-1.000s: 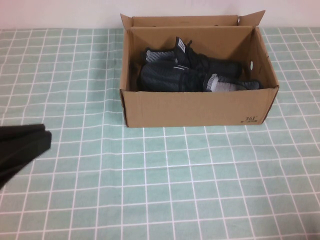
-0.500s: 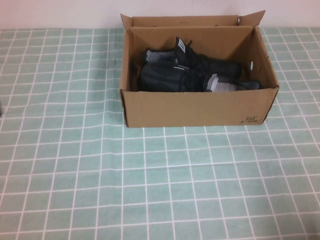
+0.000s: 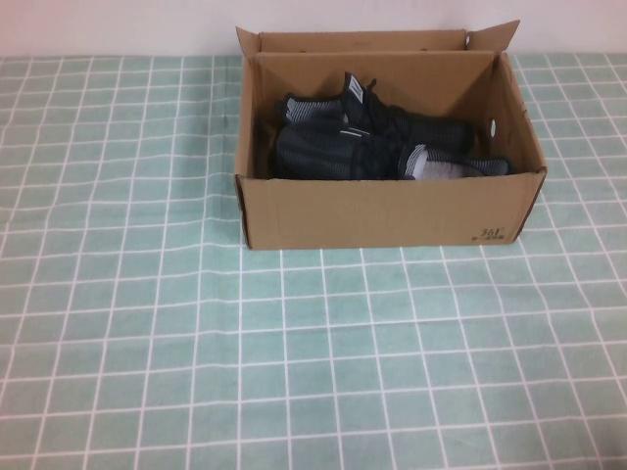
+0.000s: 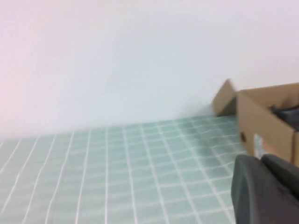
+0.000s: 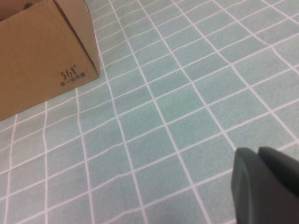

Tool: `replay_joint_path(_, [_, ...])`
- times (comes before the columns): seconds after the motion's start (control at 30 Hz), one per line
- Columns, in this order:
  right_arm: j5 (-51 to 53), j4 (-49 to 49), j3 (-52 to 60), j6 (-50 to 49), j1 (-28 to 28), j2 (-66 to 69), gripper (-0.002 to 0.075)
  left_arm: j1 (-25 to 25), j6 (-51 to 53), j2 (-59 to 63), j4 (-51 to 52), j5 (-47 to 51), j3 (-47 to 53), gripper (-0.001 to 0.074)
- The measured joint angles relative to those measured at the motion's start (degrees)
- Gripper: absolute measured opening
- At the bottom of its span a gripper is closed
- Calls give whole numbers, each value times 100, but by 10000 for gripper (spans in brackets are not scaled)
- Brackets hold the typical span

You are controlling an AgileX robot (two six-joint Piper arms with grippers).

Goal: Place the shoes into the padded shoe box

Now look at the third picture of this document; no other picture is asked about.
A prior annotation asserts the brown cardboard shoe box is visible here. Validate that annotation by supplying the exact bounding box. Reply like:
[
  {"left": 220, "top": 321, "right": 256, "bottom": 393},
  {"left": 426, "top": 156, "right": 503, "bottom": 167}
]
[{"left": 233, "top": 19, "right": 549, "bottom": 252}]

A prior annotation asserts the black knit sneaker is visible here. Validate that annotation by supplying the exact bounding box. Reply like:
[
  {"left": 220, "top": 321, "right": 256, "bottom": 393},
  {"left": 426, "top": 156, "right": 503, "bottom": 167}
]
[{"left": 277, "top": 71, "right": 475, "bottom": 154}]

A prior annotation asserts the white paper shoe stuffing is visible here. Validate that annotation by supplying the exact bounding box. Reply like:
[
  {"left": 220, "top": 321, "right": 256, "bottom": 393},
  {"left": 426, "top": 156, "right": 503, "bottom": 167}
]
[{"left": 407, "top": 144, "right": 430, "bottom": 178}]

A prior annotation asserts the black sneaker with lace bow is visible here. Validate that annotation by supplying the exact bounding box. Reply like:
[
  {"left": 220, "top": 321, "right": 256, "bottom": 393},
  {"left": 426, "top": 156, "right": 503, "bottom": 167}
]
[{"left": 272, "top": 124, "right": 516, "bottom": 181}]

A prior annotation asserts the green white checked tablecloth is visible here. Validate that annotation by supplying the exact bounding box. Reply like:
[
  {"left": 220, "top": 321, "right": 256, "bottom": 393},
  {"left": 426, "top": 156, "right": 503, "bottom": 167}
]
[{"left": 0, "top": 51, "right": 627, "bottom": 470}]

